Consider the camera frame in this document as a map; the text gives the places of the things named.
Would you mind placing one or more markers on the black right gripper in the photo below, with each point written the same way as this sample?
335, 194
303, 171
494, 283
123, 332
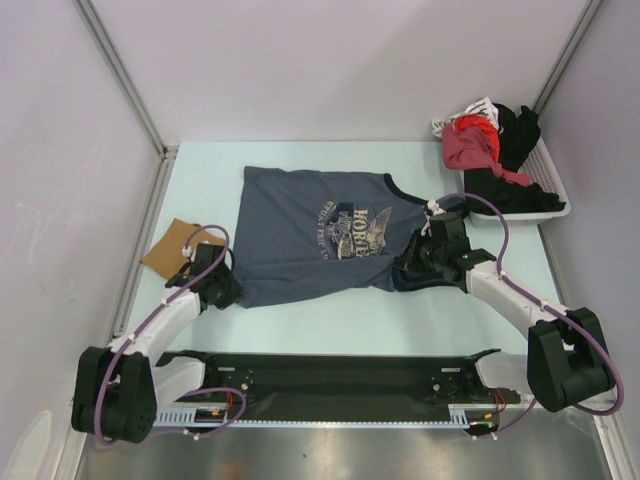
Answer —
408, 260

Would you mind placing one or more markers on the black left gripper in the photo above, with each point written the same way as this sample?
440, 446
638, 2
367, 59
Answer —
234, 293

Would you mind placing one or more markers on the tan ribbed tank top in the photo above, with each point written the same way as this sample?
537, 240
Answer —
165, 257

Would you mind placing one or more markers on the blue printed garment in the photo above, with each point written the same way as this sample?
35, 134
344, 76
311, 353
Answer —
305, 234

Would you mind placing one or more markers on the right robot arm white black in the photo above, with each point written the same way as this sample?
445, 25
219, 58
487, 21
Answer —
567, 361

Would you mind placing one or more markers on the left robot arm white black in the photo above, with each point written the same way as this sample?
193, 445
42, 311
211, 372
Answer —
120, 388

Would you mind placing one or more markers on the pink garment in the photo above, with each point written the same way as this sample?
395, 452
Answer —
469, 149

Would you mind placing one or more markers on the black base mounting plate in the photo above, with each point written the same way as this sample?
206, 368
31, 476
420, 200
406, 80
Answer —
354, 388

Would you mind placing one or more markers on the red garment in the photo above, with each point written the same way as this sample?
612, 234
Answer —
509, 176

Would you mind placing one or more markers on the white black printed garment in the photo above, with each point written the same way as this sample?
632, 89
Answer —
483, 107

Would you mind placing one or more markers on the left side aluminium rail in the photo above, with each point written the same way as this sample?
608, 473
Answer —
150, 213

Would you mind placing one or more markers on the left aluminium frame post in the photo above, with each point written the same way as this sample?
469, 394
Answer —
114, 62

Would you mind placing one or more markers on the aluminium frame post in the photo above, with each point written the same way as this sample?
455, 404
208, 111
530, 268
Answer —
114, 62
591, 11

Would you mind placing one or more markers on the white slotted cable duct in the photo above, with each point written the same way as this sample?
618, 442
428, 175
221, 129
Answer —
185, 418

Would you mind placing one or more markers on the right aluminium frame post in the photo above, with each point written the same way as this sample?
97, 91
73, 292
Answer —
591, 11

